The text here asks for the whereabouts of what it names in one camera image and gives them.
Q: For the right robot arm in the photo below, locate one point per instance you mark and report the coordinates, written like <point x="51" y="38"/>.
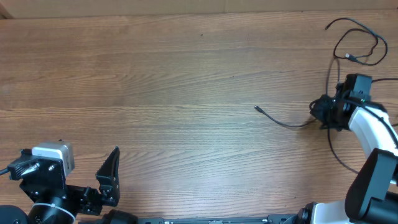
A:
<point x="368" y="200"/>

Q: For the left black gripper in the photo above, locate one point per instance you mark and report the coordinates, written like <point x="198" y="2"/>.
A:
<point x="89" y="203"/>

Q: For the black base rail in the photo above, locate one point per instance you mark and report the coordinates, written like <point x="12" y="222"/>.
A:
<point x="116" y="216"/>

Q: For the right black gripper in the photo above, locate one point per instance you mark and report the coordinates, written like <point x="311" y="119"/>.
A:
<point x="316" y="111"/>

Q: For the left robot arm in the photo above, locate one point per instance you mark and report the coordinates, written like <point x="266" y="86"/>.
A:
<point x="13" y="214"/>

